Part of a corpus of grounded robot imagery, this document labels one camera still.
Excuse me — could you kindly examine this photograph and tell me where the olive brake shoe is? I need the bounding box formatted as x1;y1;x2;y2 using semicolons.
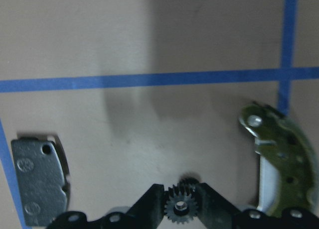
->
239;102;319;217

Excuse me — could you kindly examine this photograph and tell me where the black brake pad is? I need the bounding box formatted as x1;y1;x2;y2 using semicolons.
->
10;137;69;227

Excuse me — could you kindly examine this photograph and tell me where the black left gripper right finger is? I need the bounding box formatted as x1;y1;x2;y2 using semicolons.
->
195;183;239;229

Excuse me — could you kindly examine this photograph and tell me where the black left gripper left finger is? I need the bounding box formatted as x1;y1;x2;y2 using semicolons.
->
126;184;165;229

